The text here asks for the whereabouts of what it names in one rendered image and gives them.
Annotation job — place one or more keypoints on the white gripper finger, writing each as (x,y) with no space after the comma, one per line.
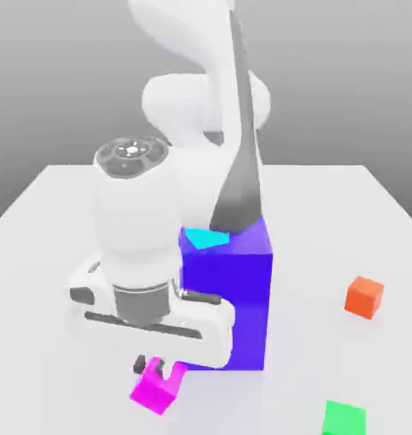
(167,370)
(139,364)

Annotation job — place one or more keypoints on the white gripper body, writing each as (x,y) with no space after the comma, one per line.
(205,319)

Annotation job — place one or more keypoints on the small magenta cube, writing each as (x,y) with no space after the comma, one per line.
(154,394)

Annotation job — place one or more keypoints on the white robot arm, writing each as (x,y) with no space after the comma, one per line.
(134,210)

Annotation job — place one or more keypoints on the small cyan cube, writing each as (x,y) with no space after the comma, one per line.
(205,238)

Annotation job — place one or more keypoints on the small orange cube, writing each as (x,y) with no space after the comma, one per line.
(363,299)

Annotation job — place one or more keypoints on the small green cube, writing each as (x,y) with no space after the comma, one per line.
(343,419)

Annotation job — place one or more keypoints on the large blue box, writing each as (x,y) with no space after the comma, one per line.
(226,282)

